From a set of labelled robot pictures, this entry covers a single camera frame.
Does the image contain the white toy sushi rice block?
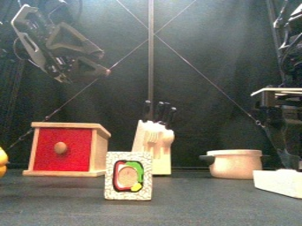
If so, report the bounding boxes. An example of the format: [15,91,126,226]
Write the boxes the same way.
[253,169,302,200]

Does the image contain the black cloth backdrop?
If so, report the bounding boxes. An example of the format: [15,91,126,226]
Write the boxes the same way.
[0,0,302,171]

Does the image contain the red wooden drawer box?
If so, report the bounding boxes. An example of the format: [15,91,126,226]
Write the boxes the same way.
[22,121,113,177]

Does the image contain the wooden toy fork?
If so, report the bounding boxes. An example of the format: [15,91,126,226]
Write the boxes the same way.
[145,129,163,148]

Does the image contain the white wooden knife block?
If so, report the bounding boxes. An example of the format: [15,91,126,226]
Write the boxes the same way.
[131,118,175,176]

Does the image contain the yellow toy fruit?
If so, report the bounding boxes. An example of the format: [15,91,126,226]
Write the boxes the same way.
[0,147,10,179]

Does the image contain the toy sushi roll block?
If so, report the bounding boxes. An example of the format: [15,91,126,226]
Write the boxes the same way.
[103,151,154,201]

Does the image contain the thin diagonal brace wire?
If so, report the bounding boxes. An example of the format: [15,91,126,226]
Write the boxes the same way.
[6,0,198,151]
[117,0,265,127]

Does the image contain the white toy pot grey handles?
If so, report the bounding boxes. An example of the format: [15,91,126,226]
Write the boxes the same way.
[198,148,273,180]

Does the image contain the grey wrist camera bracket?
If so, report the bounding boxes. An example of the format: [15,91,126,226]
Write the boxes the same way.
[11,4,51,74]

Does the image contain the metal frame pole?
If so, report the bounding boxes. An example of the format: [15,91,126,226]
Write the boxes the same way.
[147,0,155,104]

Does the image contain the black-handled knife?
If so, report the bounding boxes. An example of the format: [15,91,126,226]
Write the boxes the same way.
[161,102,171,124]
[166,106,178,131]
[154,101,166,124]
[142,100,154,123]

